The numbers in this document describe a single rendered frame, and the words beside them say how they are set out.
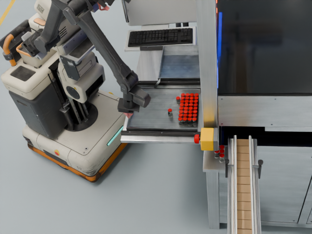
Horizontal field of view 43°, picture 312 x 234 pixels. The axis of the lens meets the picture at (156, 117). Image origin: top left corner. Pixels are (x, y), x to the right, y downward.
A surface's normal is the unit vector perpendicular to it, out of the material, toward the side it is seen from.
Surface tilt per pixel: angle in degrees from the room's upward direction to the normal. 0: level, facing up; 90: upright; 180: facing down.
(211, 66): 90
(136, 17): 90
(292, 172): 90
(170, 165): 0
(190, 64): 0
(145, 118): 0
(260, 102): 90
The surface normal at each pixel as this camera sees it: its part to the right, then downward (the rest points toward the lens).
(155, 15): -0.07, 0.76
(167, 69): -0.13, -0.65
